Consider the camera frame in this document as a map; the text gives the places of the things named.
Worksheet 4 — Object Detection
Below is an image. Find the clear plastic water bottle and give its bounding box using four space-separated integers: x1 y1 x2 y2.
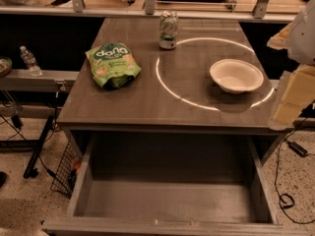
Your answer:
20 46 41 77

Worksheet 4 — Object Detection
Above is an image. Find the black power adapter cable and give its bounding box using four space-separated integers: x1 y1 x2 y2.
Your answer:
274 128 315 225

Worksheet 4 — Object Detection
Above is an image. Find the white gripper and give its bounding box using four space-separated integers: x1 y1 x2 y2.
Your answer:
267 0 315 131

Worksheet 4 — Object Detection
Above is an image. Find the grey side bench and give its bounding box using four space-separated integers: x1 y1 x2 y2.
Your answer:
0 69 79 92

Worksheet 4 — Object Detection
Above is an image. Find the black wire basket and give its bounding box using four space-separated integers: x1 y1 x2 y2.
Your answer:
50 143 78 199

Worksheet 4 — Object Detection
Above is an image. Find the white paper bowl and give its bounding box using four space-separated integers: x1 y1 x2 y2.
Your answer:
210 59 264 94

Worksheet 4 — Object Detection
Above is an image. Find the open grey top drawer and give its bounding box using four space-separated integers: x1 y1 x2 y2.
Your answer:
42 132 283 236

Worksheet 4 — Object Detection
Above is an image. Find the black stand leg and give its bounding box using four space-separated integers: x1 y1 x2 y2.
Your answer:
23 116 54 179

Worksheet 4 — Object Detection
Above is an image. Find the round dish on bench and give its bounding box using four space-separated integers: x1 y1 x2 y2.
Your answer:
0 57 12 78

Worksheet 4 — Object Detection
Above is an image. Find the metal railing frame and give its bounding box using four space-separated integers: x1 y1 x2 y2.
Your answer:
0 0 307 23

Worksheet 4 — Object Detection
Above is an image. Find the green Dang chip bag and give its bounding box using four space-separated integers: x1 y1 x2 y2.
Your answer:
86 43 141 89

